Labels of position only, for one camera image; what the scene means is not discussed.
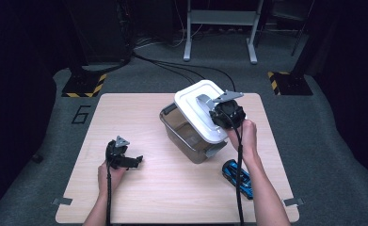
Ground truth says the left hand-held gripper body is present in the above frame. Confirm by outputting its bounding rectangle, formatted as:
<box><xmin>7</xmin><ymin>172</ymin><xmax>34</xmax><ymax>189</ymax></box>
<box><xmin>105</xmin><ymin>135</ymin><xmax>136</xmax><ymax>170</ymax></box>

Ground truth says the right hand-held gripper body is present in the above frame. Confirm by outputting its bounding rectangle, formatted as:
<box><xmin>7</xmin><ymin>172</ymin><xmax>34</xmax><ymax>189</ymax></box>
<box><xmin>209</xmin><ymin>89</ymin><xmax>247</xmax><ymax>130</ymax></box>

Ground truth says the white box lid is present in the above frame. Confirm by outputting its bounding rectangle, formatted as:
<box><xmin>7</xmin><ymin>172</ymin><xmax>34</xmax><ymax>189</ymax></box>
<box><xmin>173</xmin><ymin>79</ymin><xmax>233</xmax><ymax>145</ymax></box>

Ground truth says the clear grey storage box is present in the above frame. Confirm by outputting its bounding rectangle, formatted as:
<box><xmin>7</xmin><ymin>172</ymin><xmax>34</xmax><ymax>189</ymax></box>
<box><xmin>159</xmin><ymin>103</ymin><xmax>229</xmax><ymax>165</ymax></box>

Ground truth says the blue toy car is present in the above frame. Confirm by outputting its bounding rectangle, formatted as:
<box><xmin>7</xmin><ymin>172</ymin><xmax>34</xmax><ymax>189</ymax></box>
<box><xmin>221</xmin><ymin>158</ymin><xmax>255</xmax><ymax>201</ymax></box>

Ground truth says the person's left hand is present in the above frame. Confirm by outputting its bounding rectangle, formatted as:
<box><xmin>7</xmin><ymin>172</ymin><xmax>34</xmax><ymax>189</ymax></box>
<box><xmin>97</xmin><ymin>161</ymin><xmax>128</xmax><ymax>197</ymax></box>

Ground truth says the person's right hand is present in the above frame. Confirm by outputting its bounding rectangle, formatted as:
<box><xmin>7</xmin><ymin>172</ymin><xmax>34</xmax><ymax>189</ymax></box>
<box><xmin>227</xmin><ymin>119</ymin><xmax>259</xmax><ymax>158</ymax></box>

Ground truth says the black striped stand base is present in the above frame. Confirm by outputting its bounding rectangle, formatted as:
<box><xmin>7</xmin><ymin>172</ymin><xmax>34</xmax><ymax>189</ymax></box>
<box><xmin>61</xmin><ymin>73</ymin><xmax>108</xmax><ymax>98</ymax></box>
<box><xmin>267</xmin><ymin>71</ymin><xmax>314</xmax><ymax>96</ymax></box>

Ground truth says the grey tape strip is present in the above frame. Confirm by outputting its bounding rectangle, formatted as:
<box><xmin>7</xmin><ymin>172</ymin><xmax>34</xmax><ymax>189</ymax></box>
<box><xmin>282</xmin><ymin>197</ymin><xmax>305</xmax><ymax>207</ymax></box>
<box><xmin>52</xmin><ymin>197</ymin><xmax>73</xmax><ymax>206</ymax></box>

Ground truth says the small dark floor object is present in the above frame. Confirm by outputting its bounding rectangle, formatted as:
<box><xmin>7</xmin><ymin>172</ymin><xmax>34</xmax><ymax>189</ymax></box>
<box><xmin>30</xmin><ymin>153</ymin><xmax>44</xmax><ymax>165</ymax></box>

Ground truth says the dark cabinet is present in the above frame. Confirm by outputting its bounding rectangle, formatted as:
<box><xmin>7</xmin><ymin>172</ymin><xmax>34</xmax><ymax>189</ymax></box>
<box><xmin>74</xmin><ymin>0</ymin><xmax>131</xmax><ymax>64</ymax></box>

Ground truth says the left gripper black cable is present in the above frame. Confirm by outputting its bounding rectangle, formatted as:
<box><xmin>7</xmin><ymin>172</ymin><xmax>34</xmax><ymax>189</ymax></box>
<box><xmin>104</xmin><ymin>162</ymin><xmax>114</xmax><ymax>226</ymax></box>

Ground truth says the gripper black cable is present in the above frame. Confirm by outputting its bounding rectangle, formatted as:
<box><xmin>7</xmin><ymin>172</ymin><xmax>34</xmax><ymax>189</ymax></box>
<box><xmin>104</xmin><ymin>162</ymin><xmax>114</xmax><ymax>226</ymax></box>
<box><xmin>232</xmin><ymin>125</ymin><xmax>246</xmax><ymax>226</ymax></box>

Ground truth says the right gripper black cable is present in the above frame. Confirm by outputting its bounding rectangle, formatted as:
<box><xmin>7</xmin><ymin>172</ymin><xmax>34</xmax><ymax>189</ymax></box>
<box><xmin>232</xmin><ymin>125</ymin><xmax>246</xmax><ymax>226</ymax></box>

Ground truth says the bundle of black floor cables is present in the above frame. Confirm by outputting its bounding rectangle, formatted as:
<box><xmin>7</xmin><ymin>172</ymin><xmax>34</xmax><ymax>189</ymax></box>
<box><xmin>131</xmin><ymin>51</ymin><xmax>237</xmax><ymax>94</ymax></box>

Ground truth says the white metal stand frame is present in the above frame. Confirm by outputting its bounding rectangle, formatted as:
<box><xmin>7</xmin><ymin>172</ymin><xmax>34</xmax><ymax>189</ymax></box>
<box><xmin>183</xmin><ymin>0</ymin><xmax>264</xmax><ymax>65</ymax></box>

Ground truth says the black stand post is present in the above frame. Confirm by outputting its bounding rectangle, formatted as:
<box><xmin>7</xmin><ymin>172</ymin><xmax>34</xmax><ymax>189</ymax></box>
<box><xmin>293</xmin><ymin>0</ymin><xmax>341</xmax><ymax>76</ymax></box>
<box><xmin>62</xmin><ymin>0</ymin><xmax>89</xmax><ymax>76</ymax></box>

